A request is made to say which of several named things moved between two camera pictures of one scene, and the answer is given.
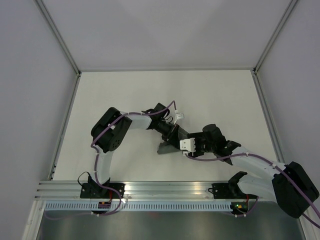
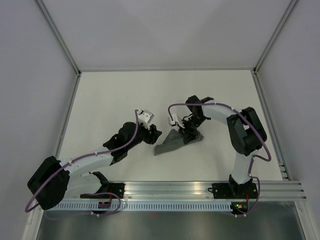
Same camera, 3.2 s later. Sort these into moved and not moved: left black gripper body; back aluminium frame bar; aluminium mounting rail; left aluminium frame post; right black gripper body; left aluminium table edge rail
Moved: left black gripper body; right black gripper body
Not moved: left aluminium table edge rail; aluminium mounting rail; back aluminium frame bar; left aluminium frame post
